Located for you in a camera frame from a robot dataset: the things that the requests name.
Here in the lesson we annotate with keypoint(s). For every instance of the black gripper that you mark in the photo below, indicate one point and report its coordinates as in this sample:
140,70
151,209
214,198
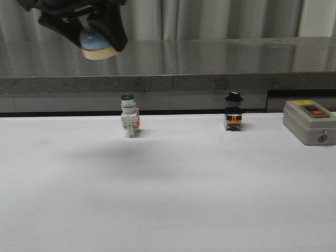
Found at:
63,18

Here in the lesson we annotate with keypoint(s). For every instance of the blue and cream desk bell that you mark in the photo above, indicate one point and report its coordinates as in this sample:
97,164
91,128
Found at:
94,46

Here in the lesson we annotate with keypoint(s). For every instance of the grey curtain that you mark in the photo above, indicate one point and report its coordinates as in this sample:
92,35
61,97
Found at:
191,20

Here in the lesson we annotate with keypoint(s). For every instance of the grey stone counter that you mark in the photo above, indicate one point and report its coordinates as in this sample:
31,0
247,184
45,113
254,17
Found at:
184,76

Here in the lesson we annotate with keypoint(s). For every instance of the green pushbutton switch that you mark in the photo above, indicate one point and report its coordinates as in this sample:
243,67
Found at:
130,117

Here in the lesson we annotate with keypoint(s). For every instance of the black selector switch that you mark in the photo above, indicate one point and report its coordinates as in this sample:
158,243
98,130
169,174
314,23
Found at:
233,112

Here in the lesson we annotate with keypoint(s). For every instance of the grey start-stop switch box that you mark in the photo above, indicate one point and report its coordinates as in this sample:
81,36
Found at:
310,122

